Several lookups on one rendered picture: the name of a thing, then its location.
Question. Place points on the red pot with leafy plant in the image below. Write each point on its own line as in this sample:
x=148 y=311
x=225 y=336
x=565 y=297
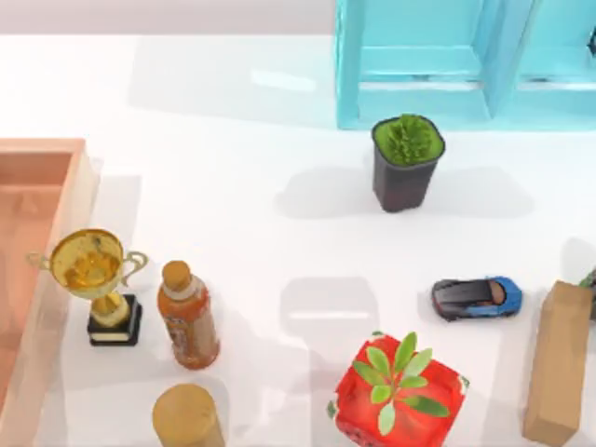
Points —
x=400 y=396

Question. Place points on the orange bottle with tan cap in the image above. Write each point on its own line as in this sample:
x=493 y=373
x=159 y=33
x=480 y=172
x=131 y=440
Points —
x=188 y=321

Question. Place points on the tan cylindrical cup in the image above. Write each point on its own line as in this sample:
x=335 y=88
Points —
x=186 y=416

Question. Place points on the dark green object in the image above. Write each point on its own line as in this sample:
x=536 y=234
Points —
x=590 y=293

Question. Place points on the shallow salmon-coloured box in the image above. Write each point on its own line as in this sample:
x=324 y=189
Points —
x=28 y=186

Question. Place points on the blue and black toy car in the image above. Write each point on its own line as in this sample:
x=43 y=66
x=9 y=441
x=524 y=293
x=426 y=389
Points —
x=475 y=298

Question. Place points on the dark pot with green plant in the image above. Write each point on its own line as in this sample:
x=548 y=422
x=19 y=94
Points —
x=404 y=167

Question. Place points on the gold trophy on black base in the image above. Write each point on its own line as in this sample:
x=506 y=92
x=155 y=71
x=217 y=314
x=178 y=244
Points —
x=93 y=274

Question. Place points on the brown cardboard box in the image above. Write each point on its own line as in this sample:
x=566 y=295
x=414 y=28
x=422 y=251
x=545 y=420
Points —
x=556 y=363

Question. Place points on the light blue rack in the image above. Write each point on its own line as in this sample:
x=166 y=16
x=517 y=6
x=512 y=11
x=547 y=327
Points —
x=419 y=56

